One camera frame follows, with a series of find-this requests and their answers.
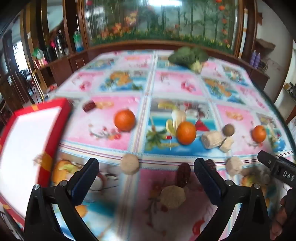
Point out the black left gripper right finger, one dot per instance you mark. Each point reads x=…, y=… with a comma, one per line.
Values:
x=252, y=222

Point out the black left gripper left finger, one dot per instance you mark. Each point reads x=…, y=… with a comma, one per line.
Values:
x=40, y=219

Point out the dark red jujube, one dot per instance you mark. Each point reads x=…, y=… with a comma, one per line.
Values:
x=88, y=106
x=210, y=163
x=183, y=174

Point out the orange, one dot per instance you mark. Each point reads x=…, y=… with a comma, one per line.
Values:
x=258, y=134
x=186, y=133
x=125, y=120

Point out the small cream pastry piece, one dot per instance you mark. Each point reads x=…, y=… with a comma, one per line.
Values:
x=226, y=144

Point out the hexagonal beige cake large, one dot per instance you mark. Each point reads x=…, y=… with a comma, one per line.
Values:
x=172, y=196

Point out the brown kiwi fruit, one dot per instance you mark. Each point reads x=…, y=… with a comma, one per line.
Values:
x=228, y=130

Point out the round beige cake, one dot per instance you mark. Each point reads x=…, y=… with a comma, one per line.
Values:
x=129, y=164

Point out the person's right hand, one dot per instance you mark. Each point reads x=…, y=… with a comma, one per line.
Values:
x=283, y=225

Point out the red white cardboard tray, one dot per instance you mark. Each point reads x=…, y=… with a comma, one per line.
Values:
x=29, y=143

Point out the colourful fruit print tablecloth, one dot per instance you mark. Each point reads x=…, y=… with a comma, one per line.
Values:
x=161, y=96

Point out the purple bottles pair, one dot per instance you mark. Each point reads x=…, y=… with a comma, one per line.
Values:
x=255, y=59

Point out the green broccoli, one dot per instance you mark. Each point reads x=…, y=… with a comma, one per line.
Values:
x=191, y=58

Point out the wooden low cabinet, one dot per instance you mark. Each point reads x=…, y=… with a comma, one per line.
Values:
x=62, y=68

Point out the glass flower display panel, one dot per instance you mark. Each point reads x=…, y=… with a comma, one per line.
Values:
x=212, y=24

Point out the green label water bottle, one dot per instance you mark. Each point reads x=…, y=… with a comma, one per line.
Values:
x=78, y=41

